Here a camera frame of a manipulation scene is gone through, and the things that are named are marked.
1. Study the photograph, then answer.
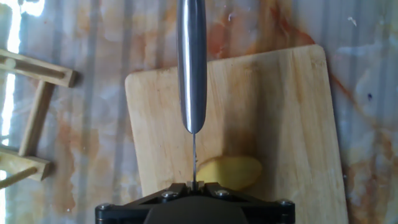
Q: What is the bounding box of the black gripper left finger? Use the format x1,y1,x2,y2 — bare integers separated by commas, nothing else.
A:
95,182,195,224

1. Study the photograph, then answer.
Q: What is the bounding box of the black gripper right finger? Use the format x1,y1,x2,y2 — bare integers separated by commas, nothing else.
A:
195,182,296,224

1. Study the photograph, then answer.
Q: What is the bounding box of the steel kitchen knife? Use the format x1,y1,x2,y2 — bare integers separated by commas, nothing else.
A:
176,0,208,191

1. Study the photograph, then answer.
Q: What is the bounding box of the yellow peeled potato half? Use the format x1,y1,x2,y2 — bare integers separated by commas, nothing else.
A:
195,155,264,192

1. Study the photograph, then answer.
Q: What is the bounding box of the wooden cutting board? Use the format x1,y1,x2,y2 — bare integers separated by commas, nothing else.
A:
124,44,349,224

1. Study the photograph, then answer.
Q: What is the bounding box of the orange marble pattern mat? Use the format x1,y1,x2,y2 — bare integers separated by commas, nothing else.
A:
0,0,398,224

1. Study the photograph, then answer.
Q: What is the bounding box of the wooden knife rack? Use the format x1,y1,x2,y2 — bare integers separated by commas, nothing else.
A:
0,48,79,190

